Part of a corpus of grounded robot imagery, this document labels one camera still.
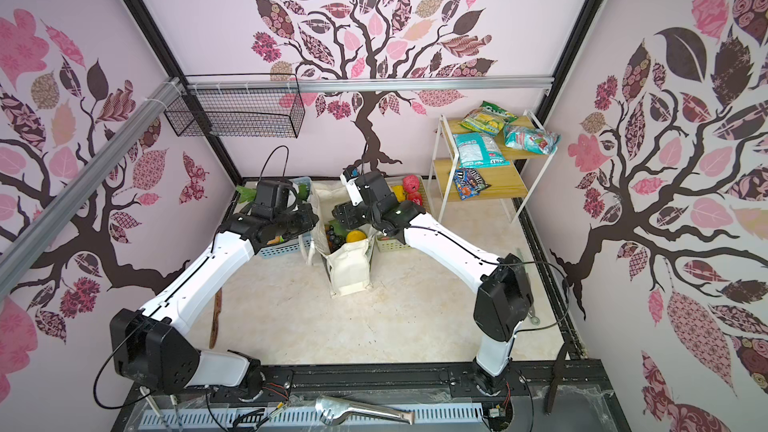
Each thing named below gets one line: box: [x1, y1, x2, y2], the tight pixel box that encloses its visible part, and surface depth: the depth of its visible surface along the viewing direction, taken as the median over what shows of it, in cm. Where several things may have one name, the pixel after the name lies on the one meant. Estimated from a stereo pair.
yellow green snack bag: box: [458, 100, 518, 136], surface depth 89 cm
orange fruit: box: [345, 230, 367, 243], surface depth 93 cm
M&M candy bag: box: [453, 168, 492, 201], surface depth 97 cm
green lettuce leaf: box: [235, 186, 257, 203], surface depth 105 cm
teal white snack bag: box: [453, 132, 511, 169], surface depth 79 cm
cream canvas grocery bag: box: [310, 180, 377, 297], surface depth 82 cm
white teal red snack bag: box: [504, 125, 561, 155], surface depth 79 cm
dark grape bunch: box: [325, 225, 345, 254], surface depth 89 cm
